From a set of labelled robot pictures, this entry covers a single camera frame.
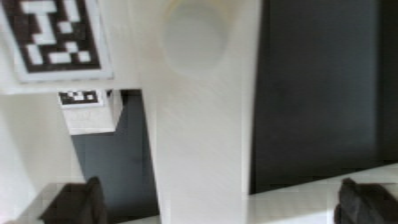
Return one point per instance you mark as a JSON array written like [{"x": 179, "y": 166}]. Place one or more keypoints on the white chair back frame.
[{"x": 172, "y": 47}]

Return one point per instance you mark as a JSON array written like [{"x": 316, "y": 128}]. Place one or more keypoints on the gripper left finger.
[{"x": 78, "y": 207}]

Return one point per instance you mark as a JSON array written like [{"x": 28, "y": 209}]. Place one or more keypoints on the white chair leg block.
[{"x": 92, "y": 109}]

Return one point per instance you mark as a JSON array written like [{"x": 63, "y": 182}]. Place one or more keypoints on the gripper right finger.
[{"x": 367, "y": 204}]

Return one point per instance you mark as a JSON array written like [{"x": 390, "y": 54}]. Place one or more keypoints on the white chair seat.
[{"x": 296, "y": 205}]

